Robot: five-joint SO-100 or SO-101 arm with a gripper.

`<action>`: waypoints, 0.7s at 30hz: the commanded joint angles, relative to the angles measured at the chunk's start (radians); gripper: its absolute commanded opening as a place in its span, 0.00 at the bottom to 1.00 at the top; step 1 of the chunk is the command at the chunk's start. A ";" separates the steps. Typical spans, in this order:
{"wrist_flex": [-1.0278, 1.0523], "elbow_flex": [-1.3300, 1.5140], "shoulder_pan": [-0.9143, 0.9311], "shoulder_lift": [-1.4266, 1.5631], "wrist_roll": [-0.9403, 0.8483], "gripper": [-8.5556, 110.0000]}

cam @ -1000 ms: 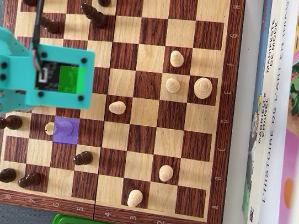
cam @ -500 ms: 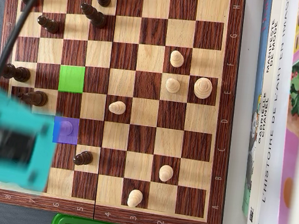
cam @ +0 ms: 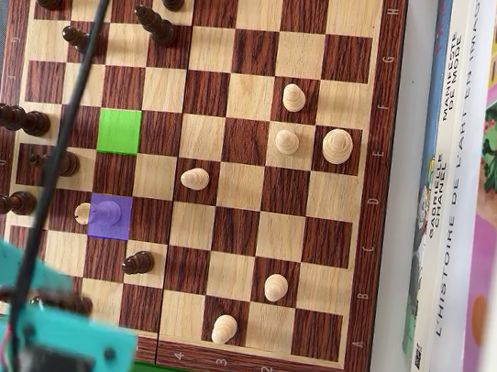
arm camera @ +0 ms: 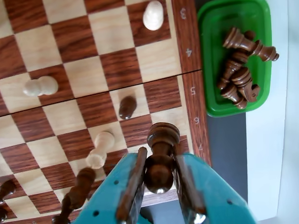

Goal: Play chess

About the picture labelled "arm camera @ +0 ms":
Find folding wooden chessboard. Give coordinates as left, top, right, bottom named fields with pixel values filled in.
left=0, top=0, right=212, bottom=224

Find green plastic container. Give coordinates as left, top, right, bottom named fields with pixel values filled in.
left=197, top=0, right=273, bottom=118

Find light wooden pawn chess piece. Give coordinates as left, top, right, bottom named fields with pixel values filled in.
left=142, top=0, right=164, bottom=31
left=22, top=76, right=59, bottom=98

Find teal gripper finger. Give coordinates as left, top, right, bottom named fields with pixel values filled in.
left=174, top=153, right=257, bottom=224
left=74, top=147, right=148, bottom=224

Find dark brown knight chess piece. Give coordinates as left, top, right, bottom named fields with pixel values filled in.
left=238, top=84, right=260, bottom=103

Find dark brown queen chess piece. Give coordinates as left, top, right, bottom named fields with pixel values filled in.
left=63, top=167, right=96, bottom=210

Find light wooden rook chess piece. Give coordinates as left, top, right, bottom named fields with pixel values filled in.
left=85, top=131, right=115, bottom=170

